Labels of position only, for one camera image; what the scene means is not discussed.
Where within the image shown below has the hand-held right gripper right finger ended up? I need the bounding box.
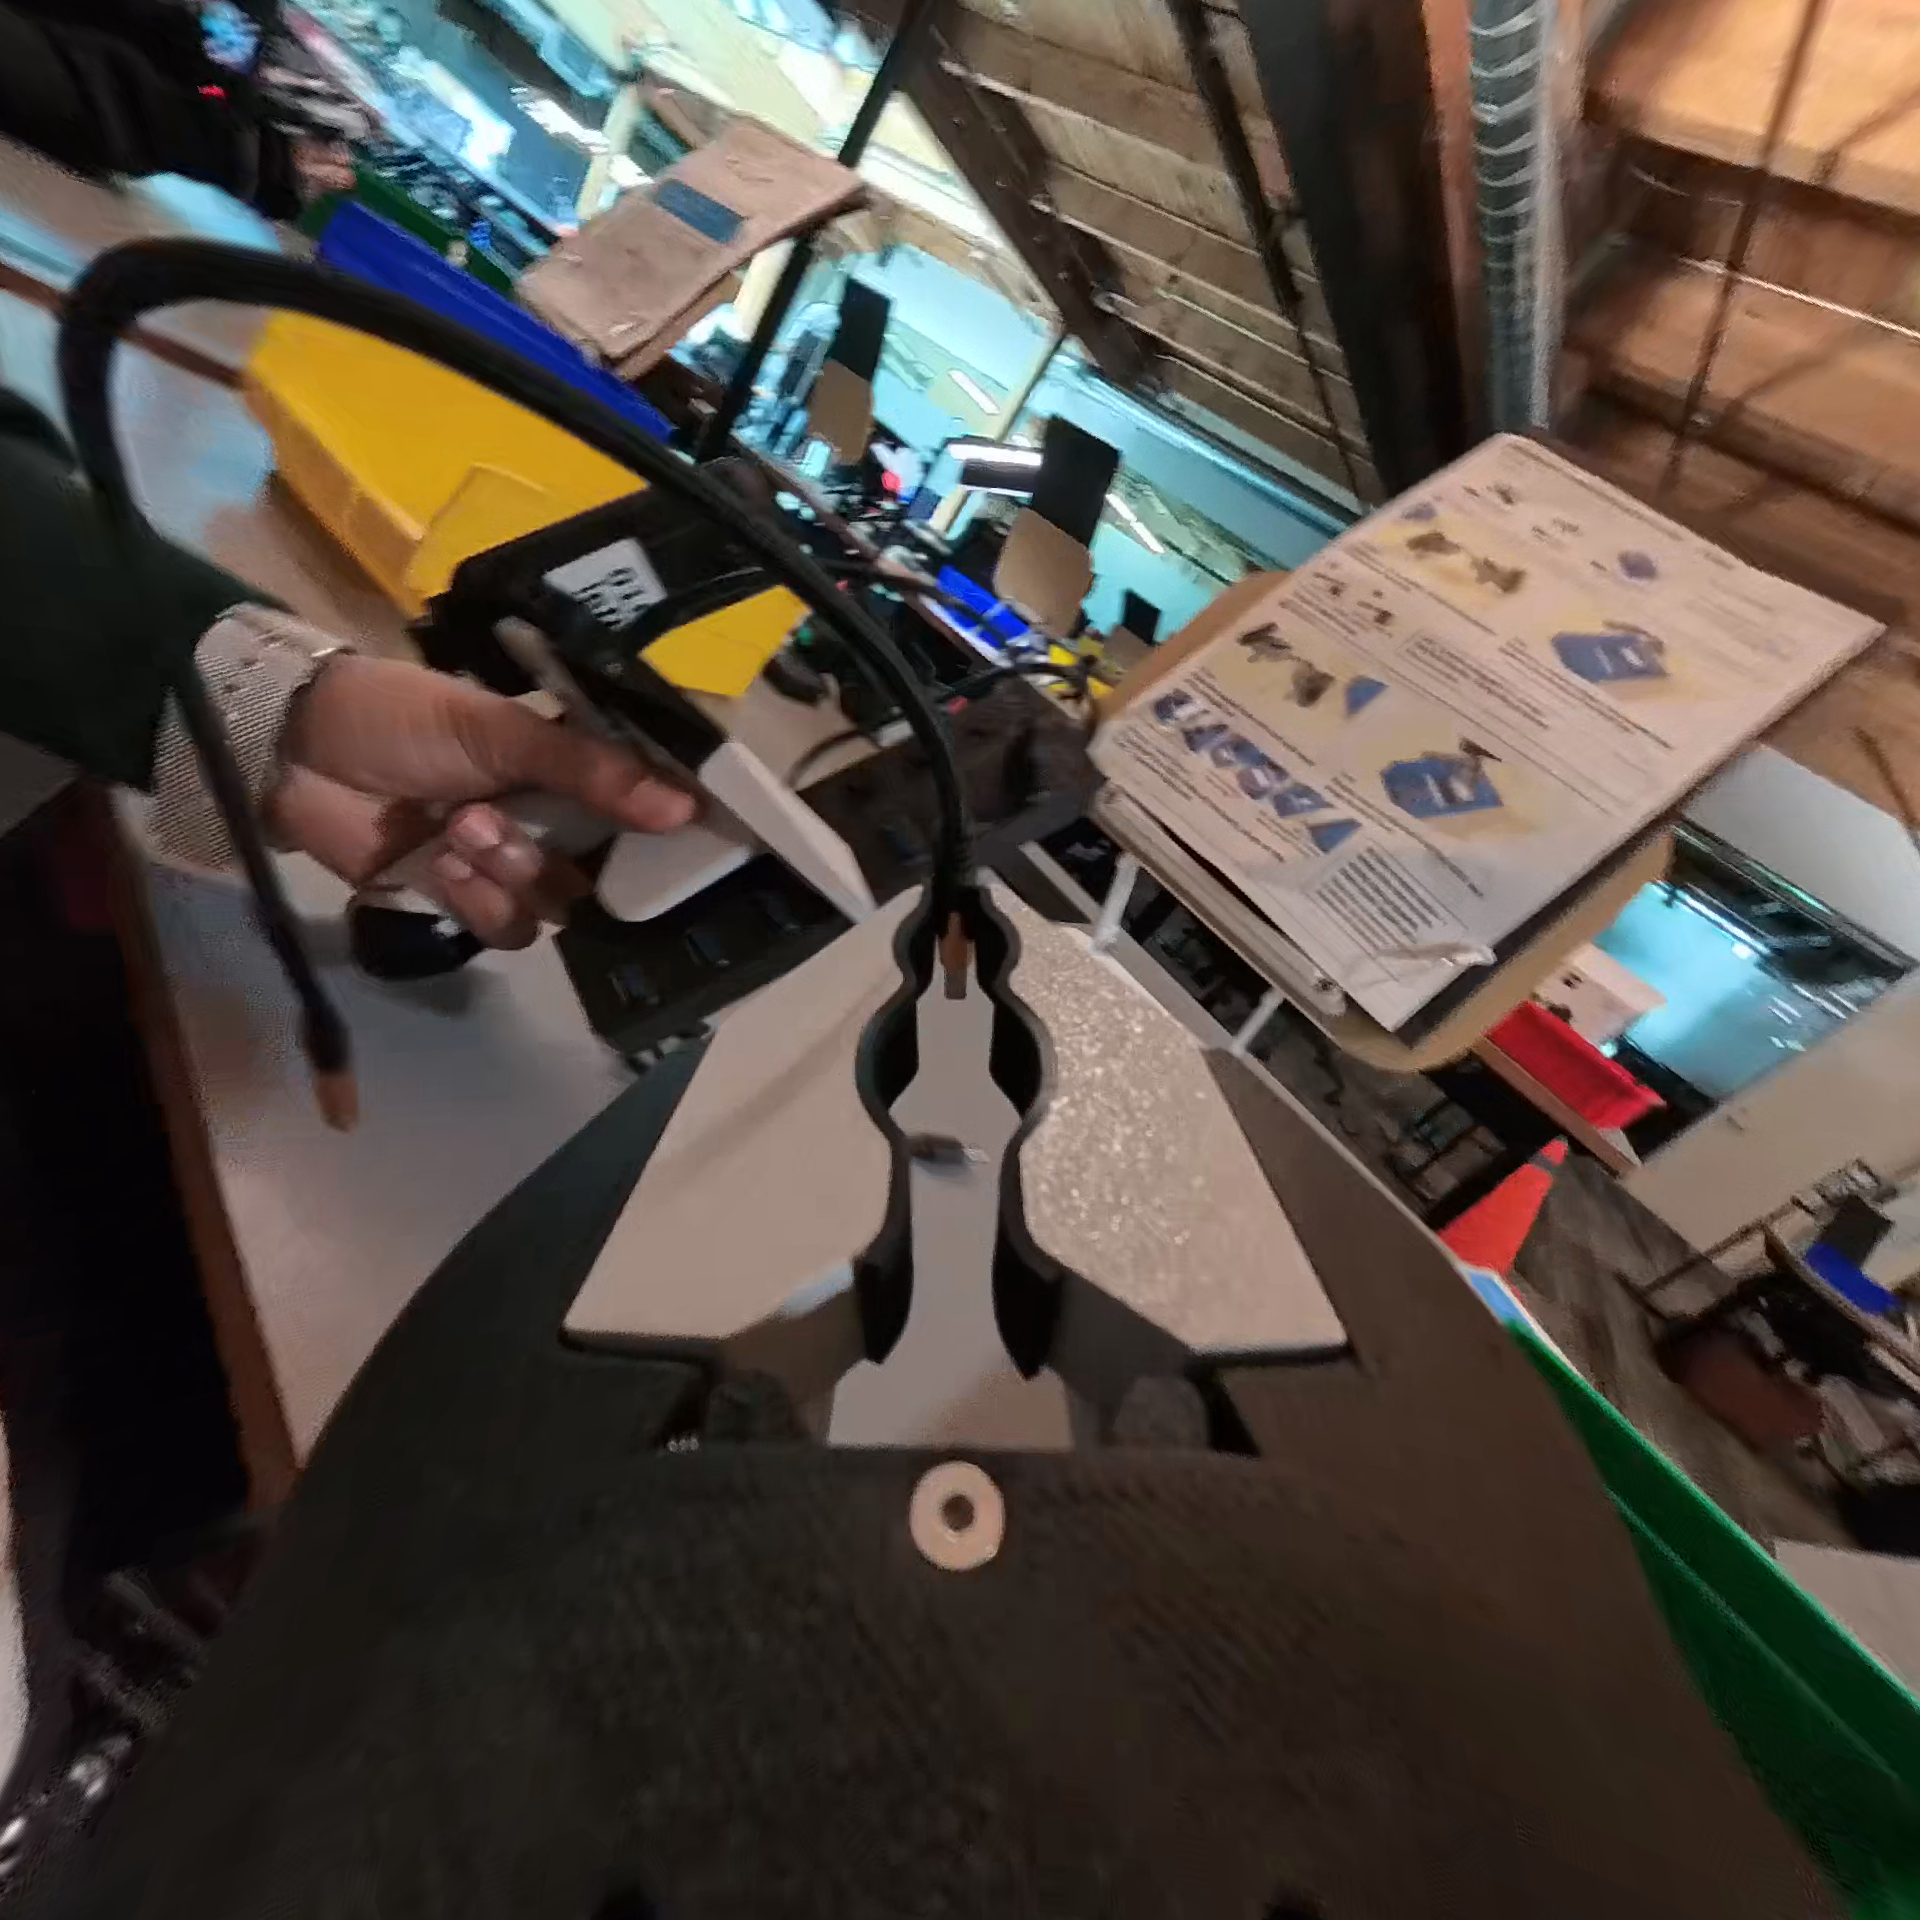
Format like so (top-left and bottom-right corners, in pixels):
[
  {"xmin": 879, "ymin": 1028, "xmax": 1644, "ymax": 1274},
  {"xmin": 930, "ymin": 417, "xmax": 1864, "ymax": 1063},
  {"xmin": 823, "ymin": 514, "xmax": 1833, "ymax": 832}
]
[{"xmin": 982, "ymin": 881, "xmax": 1348, "ymax": 1422}]

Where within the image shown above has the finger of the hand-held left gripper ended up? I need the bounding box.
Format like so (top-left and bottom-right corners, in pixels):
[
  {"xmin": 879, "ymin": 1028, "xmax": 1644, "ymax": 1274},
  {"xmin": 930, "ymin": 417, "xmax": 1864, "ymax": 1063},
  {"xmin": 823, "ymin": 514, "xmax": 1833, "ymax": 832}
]
[{"xmin": 696, "ymin": 740, "xmax": 879, "ymax": 925}]

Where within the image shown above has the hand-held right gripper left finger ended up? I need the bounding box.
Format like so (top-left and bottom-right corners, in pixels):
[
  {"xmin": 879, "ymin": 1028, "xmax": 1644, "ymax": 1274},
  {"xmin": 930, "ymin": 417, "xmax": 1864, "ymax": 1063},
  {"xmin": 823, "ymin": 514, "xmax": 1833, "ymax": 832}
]
[{"xmin": 561, "ymin": 881, "xmax": 920, "ymax": 1429}]

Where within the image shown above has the black USB hub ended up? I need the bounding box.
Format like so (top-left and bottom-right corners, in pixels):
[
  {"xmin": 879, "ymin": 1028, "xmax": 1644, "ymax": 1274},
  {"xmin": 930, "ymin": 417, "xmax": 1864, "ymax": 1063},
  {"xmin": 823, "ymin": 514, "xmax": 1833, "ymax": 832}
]
[{"xmin": 569, "ymin": 780, "xmax": 1094, "ymax": 1059}]

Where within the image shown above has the yellow plastic bin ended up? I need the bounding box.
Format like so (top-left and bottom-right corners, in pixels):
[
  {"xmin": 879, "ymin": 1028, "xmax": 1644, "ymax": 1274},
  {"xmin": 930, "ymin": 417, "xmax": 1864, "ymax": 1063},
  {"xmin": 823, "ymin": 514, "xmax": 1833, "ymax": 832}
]
[{"xmin": 246, "ymin": 308, "xmax": 813, "ymax": 702}]

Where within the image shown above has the thick black hub cable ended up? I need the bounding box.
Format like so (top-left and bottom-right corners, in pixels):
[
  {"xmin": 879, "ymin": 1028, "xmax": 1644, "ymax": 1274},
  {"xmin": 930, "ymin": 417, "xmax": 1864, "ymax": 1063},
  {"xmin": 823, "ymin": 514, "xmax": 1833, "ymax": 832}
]
[{"xmin": 55, "ymin": 238, "xmax": 982, "ymax": 1132}]

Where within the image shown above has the green plastic bin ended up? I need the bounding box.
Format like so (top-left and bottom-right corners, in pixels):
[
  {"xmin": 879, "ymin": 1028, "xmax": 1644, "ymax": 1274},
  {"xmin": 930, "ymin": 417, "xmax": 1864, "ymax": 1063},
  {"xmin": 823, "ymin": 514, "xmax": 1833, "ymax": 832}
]
[{"xmin": 1510, "ymin": 1319, "xmax": 1920, "ymax": 1920}]

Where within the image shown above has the person's left forearm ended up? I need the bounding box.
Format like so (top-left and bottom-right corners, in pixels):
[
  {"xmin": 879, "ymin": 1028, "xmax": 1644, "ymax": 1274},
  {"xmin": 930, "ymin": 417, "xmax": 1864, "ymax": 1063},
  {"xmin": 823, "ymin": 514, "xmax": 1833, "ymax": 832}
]
[{"xmin": 0, "ymin": 389, "xmax": 353, "ymax": 871}]

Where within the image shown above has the person's left hand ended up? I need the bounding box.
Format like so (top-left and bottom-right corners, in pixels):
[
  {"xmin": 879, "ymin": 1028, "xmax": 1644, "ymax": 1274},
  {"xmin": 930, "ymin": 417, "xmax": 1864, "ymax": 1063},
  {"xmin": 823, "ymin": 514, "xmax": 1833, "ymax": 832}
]
[{"xmin": 271, "ymin": 653, "xmax": 705, "ymax": 950}]

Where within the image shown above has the instruction sheet on stand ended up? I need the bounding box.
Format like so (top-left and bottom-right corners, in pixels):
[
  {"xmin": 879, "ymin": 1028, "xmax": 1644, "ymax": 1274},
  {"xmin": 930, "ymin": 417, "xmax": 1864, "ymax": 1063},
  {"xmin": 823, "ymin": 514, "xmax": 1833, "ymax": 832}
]
[{"xmin": 1086, "ymin": 431, "xmax": 1890, "ymax": 1074}]

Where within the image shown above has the blue plastic bin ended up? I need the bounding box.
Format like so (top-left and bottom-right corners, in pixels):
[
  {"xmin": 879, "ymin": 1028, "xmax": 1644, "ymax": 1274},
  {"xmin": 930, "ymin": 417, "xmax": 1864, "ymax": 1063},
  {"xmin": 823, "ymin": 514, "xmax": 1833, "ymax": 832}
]
[{"xmin": 321, "ymin": 200, "xmax": 675, "ymax": 445}]

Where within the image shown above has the orange traffic cone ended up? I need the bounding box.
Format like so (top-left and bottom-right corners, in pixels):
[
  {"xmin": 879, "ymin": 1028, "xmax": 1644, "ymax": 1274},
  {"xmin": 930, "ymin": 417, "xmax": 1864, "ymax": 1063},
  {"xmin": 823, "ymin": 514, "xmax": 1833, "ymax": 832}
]
[{"xmin": 1440, "ymin": 1140, "xmax": 1572, "ymax": 1276}]

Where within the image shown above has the brown cardboard shield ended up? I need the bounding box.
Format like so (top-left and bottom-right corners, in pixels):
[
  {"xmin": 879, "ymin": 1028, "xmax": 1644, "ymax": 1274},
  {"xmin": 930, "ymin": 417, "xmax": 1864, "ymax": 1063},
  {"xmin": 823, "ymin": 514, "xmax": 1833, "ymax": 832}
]
[{"xmin": 517, "ymin": 120, "xmax": 872, "ymax": 377}]

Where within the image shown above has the red plastic bin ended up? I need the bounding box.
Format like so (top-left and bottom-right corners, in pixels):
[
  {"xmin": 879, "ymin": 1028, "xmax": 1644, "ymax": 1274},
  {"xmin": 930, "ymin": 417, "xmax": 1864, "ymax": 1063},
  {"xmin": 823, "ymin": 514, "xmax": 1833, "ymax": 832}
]
[{"xmin": 1475, "ymin": 995, "xmax": 1669, "ymax": 1126}]

